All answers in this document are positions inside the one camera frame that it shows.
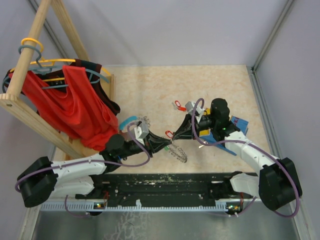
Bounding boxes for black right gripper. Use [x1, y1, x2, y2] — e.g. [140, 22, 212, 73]
[172, 112, 218, 141]

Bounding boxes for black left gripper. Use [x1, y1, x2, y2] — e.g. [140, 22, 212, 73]
[118, 129, 172, 159]

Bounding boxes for steel key ring disc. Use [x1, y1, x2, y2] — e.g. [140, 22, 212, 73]
[168, 144, 188, 164]

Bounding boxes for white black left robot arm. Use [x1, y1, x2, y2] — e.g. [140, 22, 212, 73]
[14, 132, 172, 208]

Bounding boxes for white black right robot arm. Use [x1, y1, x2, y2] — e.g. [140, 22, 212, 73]
[173, 98, 303, 211]

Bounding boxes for red key tag plain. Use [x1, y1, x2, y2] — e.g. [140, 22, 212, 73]
[178, 106, 187, 112]

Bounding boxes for red key tag white label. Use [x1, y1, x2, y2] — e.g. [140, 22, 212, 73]
[175, 100, 181, 108]

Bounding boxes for yellow blue cartoon cloth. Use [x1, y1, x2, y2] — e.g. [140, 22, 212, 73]
[198, 115, 249, 156]

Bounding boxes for red shirt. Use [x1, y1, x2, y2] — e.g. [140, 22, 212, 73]
[8, 64, 120, 153]

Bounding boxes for teal clothes hanger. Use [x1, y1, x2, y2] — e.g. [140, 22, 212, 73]
[1, 44, 111, 94]

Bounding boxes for yellow clothes hanger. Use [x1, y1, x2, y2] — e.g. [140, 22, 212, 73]
[11, 37, 112, 82]

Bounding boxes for wooden clothes rack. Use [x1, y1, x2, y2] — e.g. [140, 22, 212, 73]
[0, 0, 117, 161]

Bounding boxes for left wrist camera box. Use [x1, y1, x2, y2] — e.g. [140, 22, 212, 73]
[133, 122, 149, 145]

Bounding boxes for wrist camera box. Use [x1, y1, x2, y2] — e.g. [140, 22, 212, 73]
[133, 122, 149, 145]
[185, 100, 205, 118]

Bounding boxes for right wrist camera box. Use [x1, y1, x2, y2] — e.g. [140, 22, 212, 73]
[185, 100, 205, 118]

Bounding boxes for blue handled key ring disc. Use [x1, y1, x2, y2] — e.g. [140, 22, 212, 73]
[118, 115, 151, 132]

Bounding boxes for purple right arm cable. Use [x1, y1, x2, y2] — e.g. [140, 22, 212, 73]
[191, 97, 301, 218]

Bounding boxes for aluminium frame rail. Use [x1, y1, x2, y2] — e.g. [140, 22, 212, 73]
[253, 0, 320, 239]

